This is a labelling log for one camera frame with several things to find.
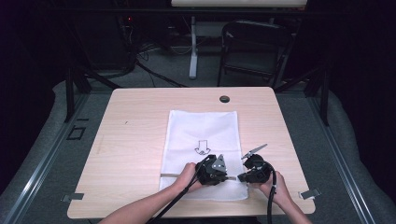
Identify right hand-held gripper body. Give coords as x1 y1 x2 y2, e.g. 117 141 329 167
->
240 143 276 185

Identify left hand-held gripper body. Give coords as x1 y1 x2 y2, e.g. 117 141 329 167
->
195 153 228 187

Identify white cloth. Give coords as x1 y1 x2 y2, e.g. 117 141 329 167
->
158 109 249 202

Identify person's left hand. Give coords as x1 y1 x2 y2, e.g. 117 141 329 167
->
173 161 204 193

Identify person's right hand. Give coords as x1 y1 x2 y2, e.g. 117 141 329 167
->
249 170 292 207

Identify white desk leg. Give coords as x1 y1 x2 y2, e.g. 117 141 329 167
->
188 15 200 80

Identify black folding chair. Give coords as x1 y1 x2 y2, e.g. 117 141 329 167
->
216 20 295 90

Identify white desk top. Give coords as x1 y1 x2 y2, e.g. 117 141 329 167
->
170 0 308 8

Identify dark equipment cabinet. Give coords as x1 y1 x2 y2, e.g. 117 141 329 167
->
74 12 138 72

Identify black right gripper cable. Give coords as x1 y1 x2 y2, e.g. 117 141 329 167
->
266 161 278 224

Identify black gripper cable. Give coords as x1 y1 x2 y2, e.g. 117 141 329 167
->
266 161 278 224
145 155 213 224

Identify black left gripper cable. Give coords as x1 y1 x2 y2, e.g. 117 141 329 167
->
145 155 213 224

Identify grey metal table bracket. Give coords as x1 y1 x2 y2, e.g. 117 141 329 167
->
61 192 85 203
298 188 322 201

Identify aluminium floor rail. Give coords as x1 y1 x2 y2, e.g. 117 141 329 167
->
2 92 91 224
305 92 377 224

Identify black metal frame post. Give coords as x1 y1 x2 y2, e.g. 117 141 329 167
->
63 64 122 124
273 64 332 127

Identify black floor cables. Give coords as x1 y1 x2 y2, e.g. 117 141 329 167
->
134 40 189 89

